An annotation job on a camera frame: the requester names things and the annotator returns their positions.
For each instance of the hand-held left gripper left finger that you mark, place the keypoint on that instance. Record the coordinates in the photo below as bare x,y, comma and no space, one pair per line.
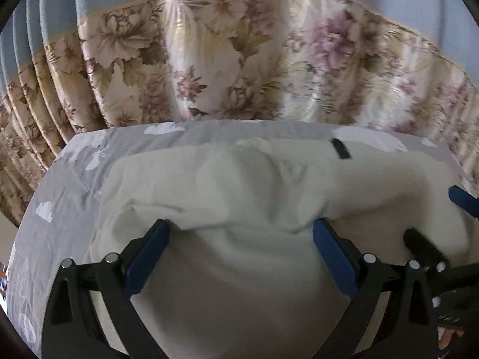
146,258

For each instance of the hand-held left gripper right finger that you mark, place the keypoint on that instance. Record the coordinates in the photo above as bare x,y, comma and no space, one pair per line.
335,258

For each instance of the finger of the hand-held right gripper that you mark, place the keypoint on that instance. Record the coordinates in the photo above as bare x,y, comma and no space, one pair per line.
461,196
423,245

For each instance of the light grey-green hooded jacket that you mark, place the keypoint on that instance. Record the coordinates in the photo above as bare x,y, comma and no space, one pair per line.
239,202

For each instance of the person's right hand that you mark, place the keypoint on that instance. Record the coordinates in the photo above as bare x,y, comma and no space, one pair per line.
447,340

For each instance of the grey bed sheet white prints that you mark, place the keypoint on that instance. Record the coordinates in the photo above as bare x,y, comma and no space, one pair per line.
63,194

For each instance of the blue curtain with floral border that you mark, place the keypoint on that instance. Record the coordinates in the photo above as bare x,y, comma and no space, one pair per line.
239,52

